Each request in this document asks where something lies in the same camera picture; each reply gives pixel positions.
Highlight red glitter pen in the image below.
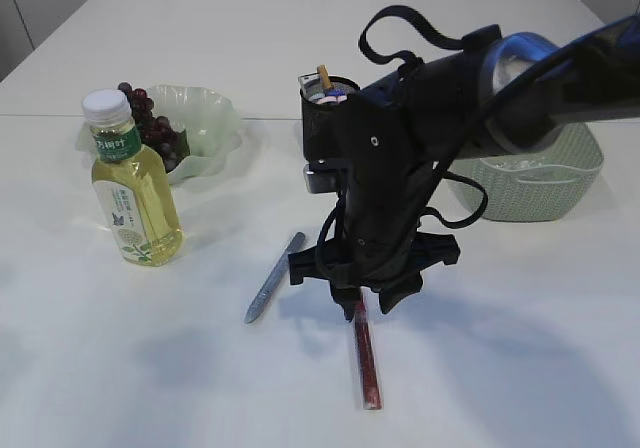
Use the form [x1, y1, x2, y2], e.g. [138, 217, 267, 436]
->
[352, 294, 383, 411]

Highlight pink scissors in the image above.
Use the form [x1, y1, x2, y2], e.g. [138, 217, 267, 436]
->
[315, 94, 347, 106]

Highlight clear plastic sheet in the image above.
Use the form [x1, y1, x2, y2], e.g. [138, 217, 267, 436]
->
[495, 157, 546, 171]

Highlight yellow tea bottle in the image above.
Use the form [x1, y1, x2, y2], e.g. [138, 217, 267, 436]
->
[82, 89, 183, 267]

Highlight purple artificial grape bunch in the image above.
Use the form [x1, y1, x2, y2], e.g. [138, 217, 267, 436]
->
[117, 82, 190, 173]

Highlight blue-grey glitter pen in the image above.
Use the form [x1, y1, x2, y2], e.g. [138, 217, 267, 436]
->
[244, 232, 306, 324]

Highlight green woven plastic basket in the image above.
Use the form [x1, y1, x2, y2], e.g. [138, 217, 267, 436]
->
[450, 124, 604, 223]

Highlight clear plastic ruler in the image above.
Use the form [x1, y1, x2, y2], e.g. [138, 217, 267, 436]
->
[298, 72, 324, 103]

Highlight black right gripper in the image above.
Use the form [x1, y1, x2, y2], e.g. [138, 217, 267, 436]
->
[289, 93, 460, 322]

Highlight blue black right arm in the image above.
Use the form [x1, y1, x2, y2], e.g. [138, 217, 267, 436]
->
[289, 5, 639, 319]

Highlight gold glitter pen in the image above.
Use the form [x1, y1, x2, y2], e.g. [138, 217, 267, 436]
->
[317, 65, 333, 92]

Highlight black mesh pen holder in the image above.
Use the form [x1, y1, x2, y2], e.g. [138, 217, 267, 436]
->
[299, 75, 360, 162]

